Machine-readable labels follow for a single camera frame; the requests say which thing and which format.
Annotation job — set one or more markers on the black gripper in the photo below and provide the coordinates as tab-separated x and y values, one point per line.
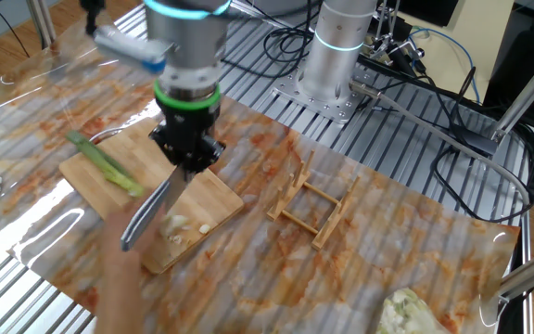
188	125

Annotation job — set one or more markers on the steel cleaver knife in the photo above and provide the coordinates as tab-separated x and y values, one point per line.
146	218

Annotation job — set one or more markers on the green scallion stalk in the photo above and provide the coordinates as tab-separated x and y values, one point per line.
105	169

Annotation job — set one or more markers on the person's bare forearm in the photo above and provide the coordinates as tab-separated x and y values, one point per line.
118	301

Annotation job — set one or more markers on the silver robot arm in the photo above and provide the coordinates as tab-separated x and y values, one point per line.
336	55

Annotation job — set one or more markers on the plastic bag of chopped scallions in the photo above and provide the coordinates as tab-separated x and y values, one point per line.
406	315

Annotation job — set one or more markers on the person's hand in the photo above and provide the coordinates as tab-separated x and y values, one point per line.
128	236

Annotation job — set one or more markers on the wooden cutting board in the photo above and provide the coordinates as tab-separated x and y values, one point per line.
207	199

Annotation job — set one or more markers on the chopped scallion pieces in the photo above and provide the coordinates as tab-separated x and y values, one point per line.
176	222

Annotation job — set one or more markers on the wooden peg rack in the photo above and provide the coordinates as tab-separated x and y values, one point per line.
295	185

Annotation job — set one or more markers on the silver robot mounting plate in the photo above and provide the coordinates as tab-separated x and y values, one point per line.
336	109

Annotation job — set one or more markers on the marble pattern plastic mat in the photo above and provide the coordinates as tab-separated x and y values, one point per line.
295	278

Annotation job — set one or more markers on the metal clamp stand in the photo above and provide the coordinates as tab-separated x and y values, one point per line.
390	42

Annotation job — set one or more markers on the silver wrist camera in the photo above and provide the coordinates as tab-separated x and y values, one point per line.
128	48

